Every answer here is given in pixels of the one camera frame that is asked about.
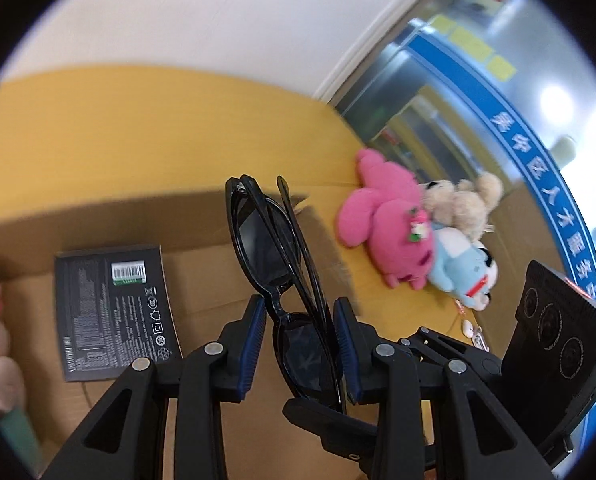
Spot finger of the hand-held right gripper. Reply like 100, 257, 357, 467
400, 327, 501, 378
283, 399, 379, 461

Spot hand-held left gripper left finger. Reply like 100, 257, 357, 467
40, 296, 269, 480

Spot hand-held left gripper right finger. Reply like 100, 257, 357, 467
333, 297, 559, 480

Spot brown cardboard box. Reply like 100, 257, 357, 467
0, 185, 359, 480

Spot black sunglasses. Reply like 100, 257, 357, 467
225, 174, 351, 413

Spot blue and white plush dog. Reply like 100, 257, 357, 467
425, 227, 500, 311

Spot pink plush bear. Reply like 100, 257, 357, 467
337, 147, 436, 291

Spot black packaging box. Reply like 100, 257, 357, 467
54, 244, 183, 383

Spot beige plush bear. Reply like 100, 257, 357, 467
420, 171, 505, 241

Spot glass door with blue stripe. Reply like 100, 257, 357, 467
333, 0, 596, 321

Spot small white keychain charm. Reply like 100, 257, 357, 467
459, 319, 489, 352

